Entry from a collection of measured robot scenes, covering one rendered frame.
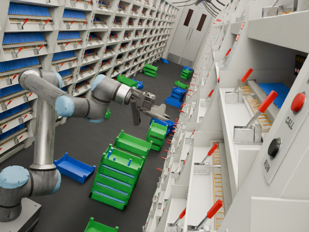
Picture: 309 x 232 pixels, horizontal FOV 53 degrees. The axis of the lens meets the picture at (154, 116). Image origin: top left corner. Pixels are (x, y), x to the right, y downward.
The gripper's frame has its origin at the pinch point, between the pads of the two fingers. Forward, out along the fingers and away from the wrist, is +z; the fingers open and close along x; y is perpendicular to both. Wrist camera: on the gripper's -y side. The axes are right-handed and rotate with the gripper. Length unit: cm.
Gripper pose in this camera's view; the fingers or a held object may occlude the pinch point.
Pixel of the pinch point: (165, 118)
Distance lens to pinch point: 141.1
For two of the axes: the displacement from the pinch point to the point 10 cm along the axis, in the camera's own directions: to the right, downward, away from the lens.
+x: 1.7, -2.8, 9.4
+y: 3.8, -8.6, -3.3
